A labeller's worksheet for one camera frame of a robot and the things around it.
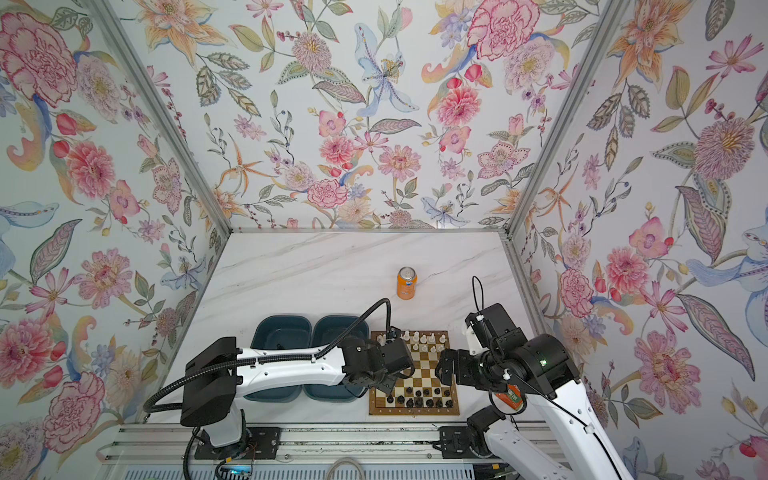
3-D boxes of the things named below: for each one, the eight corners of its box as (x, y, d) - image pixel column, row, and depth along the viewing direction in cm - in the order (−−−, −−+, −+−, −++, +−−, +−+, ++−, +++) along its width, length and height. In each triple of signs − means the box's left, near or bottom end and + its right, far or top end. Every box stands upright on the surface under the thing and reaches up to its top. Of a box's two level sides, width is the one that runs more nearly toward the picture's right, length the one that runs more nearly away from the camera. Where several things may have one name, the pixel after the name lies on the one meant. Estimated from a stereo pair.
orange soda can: (396, 300, 102) (397, 281, 94) (396, 285, 106) (397, 266, 98) (415, 300, 102) (417, 281, 94) (414, 285, 106) (416, 266, 98)
